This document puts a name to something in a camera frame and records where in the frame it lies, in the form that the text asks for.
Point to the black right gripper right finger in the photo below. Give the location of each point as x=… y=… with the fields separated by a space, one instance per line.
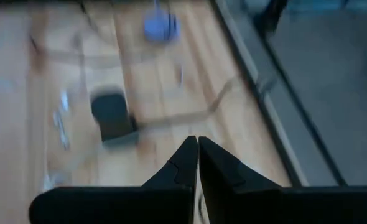
x=233 y=202

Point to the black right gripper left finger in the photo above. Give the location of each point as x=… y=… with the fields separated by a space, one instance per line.
x=171 y=202

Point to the black power tower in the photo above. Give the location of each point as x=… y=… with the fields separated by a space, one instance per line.
x=112 y=116

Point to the lavender round charger puck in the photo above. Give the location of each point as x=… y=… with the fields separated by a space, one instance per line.
x=160 y=26

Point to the black stand pole with base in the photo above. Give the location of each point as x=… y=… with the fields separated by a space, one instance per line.
x=270 y=15

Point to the black aluminium table frame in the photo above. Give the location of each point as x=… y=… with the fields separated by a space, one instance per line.
x=255 y=81

